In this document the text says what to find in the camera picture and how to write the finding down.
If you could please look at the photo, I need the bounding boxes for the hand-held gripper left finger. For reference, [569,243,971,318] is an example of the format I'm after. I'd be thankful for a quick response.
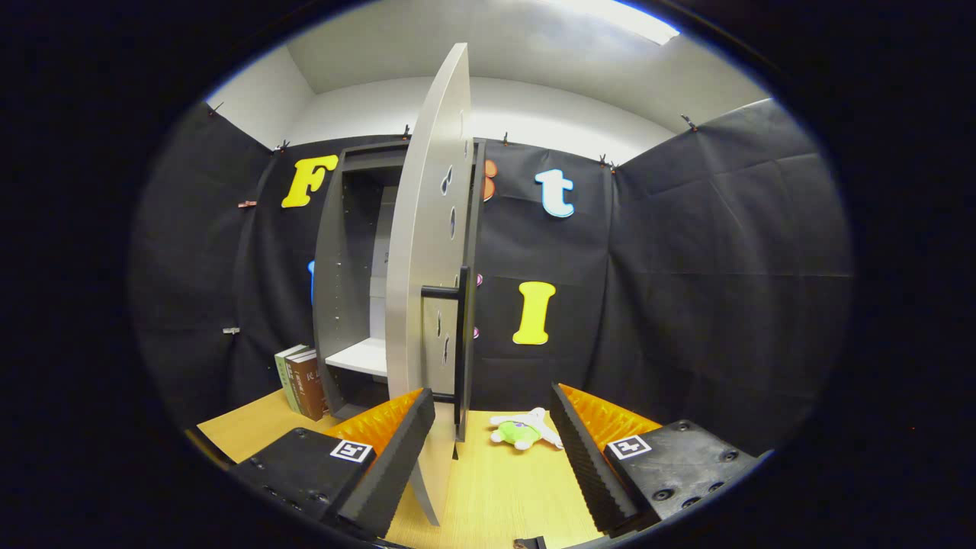
[229,387,437,541]

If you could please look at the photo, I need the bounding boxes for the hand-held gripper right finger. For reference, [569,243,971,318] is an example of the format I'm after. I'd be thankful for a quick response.
[549,383,772,535]

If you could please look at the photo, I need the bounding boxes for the black door handle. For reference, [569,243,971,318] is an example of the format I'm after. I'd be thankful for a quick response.
[421,265,469,445]

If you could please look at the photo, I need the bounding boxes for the green and white plush toy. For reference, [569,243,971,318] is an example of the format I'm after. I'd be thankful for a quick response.
[489,407,563,451]

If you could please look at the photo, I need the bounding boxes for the thick brown book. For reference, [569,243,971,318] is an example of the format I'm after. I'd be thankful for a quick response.
[288,349,329,422]

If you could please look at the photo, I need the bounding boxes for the white cabinet shelf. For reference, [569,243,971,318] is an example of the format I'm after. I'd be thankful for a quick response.
[326,338,390,378]

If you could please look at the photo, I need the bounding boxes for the thin brown book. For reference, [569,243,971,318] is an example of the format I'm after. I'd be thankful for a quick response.
[284,348,315,416]

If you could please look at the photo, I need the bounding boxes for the dark grey cabinet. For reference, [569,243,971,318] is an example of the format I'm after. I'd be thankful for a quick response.
[311,137,486,420]

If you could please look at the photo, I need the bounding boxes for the black backdrop cloth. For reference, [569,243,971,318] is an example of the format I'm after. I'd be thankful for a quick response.
[130,98,851,458]

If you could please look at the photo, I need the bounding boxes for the long ceiling light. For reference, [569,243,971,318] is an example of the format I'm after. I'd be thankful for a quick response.
[549,0,681,45]

